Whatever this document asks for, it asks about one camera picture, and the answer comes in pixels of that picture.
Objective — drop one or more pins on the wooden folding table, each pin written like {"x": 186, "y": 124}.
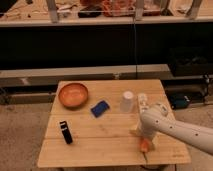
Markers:
{"x": 106, "y": 140}

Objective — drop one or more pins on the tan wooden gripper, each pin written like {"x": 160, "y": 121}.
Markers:
{"x": 142, "y": 135}

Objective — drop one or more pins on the long wooden bench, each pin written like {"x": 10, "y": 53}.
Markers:
{"x": 37, "y": 77}

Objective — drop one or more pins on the white plastic bottle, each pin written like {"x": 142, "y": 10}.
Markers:
{"x": 142, "y": 102}

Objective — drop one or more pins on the orange ceramic bowl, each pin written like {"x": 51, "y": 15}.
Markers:
{"x": 73, "y": 95}

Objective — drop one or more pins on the black bag on floor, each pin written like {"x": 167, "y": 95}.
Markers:
{"x": 179, "y": 101}

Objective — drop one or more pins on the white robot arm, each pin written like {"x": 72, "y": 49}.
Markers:
{"x": 154, "y": 119}

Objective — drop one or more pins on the white upside-down cup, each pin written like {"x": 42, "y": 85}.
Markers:
{"x": 126, "y": 103}

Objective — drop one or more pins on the blue sponge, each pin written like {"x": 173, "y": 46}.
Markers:
{"x": 100, "y": 108}

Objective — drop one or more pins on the orange pepper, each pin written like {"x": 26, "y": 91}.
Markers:
{"x": 144, "y": 145}

